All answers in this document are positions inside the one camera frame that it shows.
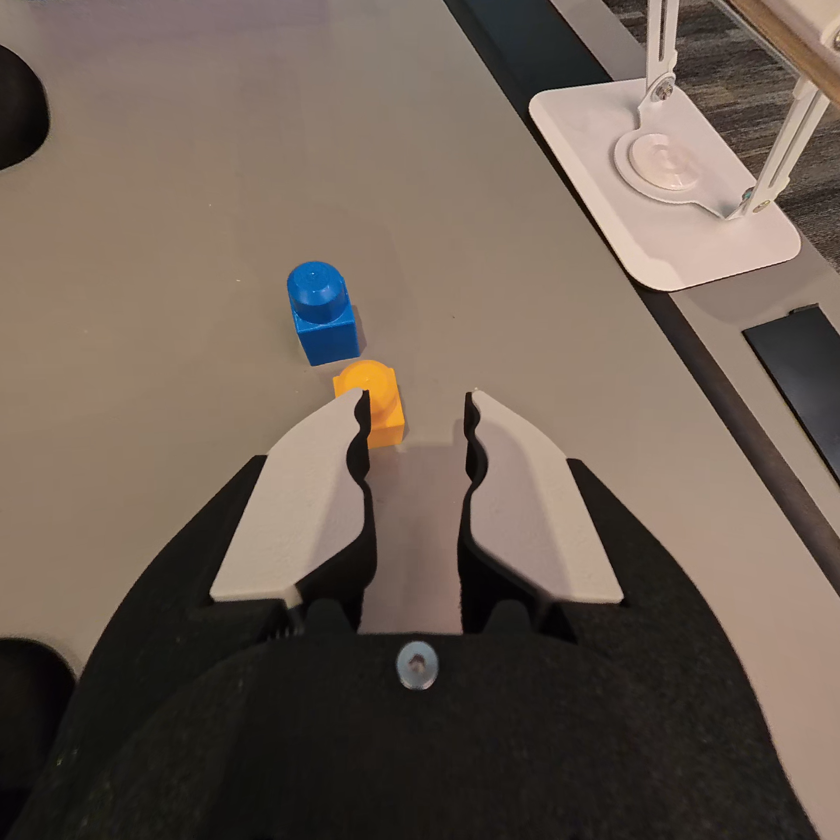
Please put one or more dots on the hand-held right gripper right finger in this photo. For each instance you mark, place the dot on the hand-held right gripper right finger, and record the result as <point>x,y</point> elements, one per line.
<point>538,518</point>

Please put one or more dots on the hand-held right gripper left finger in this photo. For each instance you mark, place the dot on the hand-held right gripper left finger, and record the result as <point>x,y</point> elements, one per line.
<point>295,518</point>

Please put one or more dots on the yellow mega block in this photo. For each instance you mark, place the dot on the yellow mega block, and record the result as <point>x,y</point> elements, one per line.
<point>387,420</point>

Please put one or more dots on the blue mega block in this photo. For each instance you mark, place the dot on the blue mega block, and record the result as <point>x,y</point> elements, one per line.
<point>325,334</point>

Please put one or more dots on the black flat plate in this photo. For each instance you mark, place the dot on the black flat plate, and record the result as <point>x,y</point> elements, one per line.
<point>800,380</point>

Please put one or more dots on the grey desk rail strip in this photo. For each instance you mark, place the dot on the grey desk rail strip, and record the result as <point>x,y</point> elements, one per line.
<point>754,426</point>

